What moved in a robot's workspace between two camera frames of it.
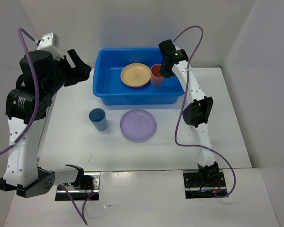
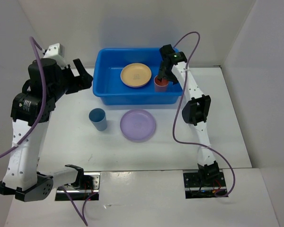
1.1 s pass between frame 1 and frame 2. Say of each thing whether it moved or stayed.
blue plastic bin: stayed
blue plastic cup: stayed
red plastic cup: moved
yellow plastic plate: stayed
